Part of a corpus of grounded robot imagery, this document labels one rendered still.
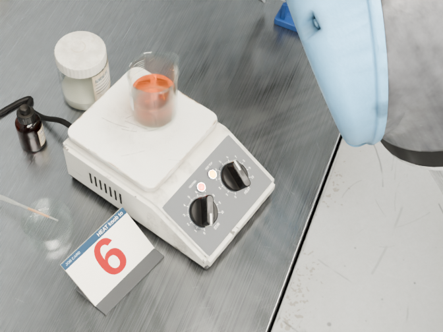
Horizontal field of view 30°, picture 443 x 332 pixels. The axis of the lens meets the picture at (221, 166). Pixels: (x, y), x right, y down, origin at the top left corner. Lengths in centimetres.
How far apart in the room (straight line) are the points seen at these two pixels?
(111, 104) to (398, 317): 38
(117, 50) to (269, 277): 36
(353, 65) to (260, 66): 66
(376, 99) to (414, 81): 2
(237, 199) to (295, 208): 8
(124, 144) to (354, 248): 28
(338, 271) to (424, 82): 52
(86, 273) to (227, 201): 17
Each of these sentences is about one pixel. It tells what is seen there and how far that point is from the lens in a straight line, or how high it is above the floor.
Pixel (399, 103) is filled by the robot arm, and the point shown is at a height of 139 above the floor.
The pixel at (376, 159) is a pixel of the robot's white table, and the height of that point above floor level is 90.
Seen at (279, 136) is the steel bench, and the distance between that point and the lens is 99.
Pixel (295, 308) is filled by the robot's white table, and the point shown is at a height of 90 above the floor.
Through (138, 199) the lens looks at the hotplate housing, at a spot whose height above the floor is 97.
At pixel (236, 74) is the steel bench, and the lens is 104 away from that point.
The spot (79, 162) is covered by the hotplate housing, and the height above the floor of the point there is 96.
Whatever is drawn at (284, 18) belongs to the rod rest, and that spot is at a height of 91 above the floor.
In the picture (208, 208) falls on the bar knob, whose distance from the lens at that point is 86.
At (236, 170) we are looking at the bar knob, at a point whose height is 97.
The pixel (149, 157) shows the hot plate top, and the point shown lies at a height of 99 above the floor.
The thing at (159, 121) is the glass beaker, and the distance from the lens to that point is 86.
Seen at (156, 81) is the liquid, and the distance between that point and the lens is 87.
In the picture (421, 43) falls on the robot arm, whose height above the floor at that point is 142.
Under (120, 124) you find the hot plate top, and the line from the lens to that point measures 89.
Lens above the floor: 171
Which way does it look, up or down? 57 degrees down
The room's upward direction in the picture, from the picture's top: 5 degrees clockwise
